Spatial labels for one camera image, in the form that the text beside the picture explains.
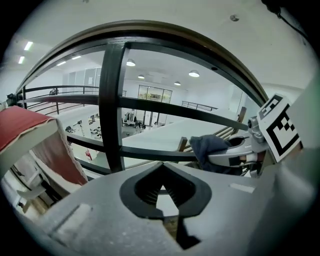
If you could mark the glass entrance doors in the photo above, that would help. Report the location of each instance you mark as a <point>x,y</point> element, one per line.
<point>152,93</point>

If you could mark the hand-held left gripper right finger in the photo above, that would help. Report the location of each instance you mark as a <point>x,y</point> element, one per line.
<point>237,212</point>

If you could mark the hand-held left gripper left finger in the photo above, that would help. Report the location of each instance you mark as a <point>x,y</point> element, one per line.
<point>100,212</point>

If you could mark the red covered table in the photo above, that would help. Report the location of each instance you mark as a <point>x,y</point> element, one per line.
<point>20,122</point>

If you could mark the black metal balcony railing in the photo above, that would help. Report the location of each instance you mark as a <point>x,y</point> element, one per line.
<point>197,103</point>
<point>75,86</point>

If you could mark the dark blue cloth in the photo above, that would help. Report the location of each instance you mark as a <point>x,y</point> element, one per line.
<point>205,147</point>

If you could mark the white shelving unit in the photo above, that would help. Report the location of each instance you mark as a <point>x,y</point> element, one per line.
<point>95,127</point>

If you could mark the dark wooden railing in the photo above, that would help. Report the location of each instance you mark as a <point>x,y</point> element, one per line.
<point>110,112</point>

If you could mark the rectangular ceiling light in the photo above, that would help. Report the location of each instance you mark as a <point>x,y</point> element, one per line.
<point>76,57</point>
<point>28,45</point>
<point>21,60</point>
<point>61,63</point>

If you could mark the round metal ceiling fixture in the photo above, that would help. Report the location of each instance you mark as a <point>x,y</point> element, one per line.
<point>234,17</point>

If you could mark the red box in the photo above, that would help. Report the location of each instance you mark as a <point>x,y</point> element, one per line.
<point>88,155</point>

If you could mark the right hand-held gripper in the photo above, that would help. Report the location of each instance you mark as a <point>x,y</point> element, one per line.
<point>280,130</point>

